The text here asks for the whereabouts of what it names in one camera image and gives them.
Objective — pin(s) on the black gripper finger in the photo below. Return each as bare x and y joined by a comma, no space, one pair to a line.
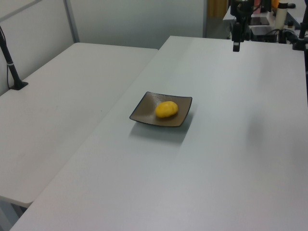
236,36
247,31

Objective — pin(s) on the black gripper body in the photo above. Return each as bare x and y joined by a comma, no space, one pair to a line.
240,10

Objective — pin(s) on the square brown ceramic plate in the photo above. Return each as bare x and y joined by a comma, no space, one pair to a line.
144,113

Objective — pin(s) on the black electronics box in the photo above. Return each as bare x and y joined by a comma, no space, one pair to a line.
264,36

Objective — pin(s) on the white cylinder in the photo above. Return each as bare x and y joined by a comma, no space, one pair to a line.
281,16

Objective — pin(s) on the black pole stand with base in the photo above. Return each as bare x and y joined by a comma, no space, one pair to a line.
20,85

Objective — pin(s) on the black camera stand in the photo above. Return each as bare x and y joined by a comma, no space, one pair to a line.
299,44

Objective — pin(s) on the grey partition frame post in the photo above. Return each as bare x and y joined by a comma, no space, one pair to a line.
72,21

